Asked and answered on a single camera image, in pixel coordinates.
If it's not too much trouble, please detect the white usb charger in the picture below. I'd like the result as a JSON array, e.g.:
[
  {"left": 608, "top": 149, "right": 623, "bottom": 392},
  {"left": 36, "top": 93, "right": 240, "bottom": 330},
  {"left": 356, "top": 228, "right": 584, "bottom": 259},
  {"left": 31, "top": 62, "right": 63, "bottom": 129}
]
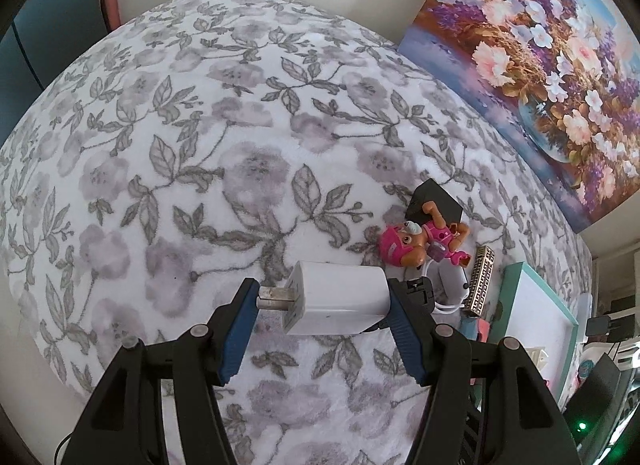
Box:
[{"left": 256, "top": 261, "right": 390, "bottom": 336}]

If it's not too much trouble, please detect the white hair claw clip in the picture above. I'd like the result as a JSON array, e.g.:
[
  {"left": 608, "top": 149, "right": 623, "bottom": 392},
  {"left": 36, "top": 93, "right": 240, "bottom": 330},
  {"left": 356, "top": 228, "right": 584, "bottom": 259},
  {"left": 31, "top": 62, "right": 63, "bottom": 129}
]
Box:
[{"left": 526, "top": 347, "right": 549, "bottom": 371}]

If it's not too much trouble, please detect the orange blue box cutter toy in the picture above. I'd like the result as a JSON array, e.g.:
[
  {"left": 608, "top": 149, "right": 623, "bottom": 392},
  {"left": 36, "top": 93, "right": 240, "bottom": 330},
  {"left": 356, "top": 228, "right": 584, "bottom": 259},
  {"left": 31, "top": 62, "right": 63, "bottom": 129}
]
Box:
[{"left": 458, "top": 315, "right": 490, "bottom": 343}]

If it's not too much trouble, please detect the teal white shallow box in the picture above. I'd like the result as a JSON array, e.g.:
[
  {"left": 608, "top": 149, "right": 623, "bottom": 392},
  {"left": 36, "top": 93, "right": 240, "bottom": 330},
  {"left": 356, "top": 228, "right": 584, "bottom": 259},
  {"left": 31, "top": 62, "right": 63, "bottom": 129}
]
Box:
[{"left": 488, "top": 263, "right": 578, "bottom": 402}]

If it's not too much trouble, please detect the gold patterned lighter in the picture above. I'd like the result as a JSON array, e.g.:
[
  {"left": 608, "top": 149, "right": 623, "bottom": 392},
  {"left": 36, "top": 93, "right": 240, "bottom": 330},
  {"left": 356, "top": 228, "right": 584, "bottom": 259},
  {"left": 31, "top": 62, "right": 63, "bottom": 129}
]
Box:
[{"left": 462, "top": 245, "right": 495, "bottom": 317}]

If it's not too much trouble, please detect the white smart watch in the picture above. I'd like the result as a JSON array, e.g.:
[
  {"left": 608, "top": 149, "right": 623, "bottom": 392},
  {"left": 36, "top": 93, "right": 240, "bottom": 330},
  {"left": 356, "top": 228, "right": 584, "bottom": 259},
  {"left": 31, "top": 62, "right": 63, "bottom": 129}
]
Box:
[{"left": 421, "top": 259, "right": 470, "bottom": 315}]

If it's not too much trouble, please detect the pink dog toy figure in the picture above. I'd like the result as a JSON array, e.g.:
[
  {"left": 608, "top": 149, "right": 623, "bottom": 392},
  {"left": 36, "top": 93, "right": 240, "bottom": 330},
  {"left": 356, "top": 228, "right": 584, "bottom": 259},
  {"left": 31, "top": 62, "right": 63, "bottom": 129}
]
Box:
[{"left": 378, "top": 201, "right": 471, "bottom": 268}]

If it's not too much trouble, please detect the black power adapter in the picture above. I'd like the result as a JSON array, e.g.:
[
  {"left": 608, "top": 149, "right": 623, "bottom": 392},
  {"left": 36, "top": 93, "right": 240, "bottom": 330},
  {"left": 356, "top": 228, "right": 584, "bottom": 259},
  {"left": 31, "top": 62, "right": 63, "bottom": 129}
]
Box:
[{"left": 405, "top": 178, "right": 462, "bottom": 225}]

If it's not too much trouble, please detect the floral patterned blanket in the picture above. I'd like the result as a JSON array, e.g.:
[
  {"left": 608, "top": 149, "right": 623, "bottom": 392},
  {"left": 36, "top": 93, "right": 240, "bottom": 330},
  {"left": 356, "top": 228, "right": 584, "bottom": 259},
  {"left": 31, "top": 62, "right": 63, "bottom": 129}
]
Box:
[{"left": 1, "top": 0, "right": 590, "bottom": 463}]

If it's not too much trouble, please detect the flower bouquet painting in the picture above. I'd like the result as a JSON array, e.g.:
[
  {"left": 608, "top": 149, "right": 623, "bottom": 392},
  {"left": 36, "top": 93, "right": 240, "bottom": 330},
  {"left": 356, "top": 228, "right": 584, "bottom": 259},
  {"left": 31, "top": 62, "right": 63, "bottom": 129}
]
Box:
[{"left": 399, "top": 0, "right": 639, "bottom": 232}]

